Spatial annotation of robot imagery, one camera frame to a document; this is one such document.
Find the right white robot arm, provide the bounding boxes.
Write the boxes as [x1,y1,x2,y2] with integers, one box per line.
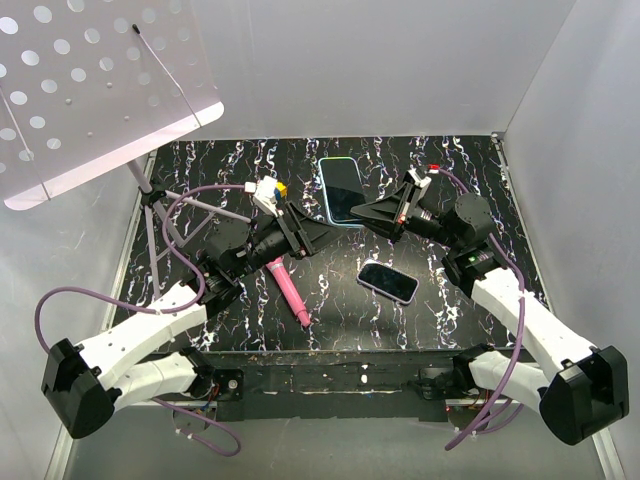
[351,183,629,445]

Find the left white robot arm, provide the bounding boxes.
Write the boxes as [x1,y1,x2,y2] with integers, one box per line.
[41,202,341,439]

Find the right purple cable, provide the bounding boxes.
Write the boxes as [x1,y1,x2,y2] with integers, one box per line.
[437,167,529,451]

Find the purple cable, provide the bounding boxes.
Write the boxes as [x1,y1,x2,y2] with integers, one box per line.
[34,183,251,457]
[437,167,529,451]

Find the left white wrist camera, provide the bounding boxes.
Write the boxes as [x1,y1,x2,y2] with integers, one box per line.
[244,176,280,217]

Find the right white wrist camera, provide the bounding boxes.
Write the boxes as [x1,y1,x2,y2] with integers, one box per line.
[403,164,440,200]

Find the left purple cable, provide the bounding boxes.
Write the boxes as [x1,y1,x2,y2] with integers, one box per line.
[34,183,251,457]

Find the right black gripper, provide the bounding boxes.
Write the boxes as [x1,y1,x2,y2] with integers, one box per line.
[349,182,461,251]

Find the perforated white music stand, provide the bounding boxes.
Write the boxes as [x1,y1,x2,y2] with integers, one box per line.
[1,1,225,298]

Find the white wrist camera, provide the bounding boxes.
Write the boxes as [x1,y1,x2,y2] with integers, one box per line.
[403,164,440,200]
[244,176,280,217]

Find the white blue yellow toy blocks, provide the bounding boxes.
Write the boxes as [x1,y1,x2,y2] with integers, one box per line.
[274,182,287,200]

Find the pink marker pen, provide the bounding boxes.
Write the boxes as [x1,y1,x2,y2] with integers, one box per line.
[266,257,311,328]

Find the phone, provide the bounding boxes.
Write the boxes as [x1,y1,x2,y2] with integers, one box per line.
[318,157,366,228]
[356,261,419,305]

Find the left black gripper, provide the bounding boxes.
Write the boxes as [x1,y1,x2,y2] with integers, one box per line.
[233,201,347,280]

